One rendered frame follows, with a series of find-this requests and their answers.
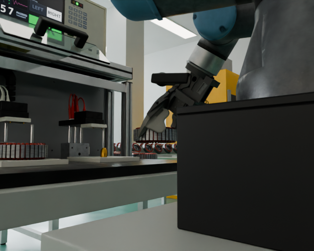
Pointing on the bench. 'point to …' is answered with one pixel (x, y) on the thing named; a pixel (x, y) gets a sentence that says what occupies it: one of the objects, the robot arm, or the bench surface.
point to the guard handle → (40, 27)
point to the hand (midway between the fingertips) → (154, 136)
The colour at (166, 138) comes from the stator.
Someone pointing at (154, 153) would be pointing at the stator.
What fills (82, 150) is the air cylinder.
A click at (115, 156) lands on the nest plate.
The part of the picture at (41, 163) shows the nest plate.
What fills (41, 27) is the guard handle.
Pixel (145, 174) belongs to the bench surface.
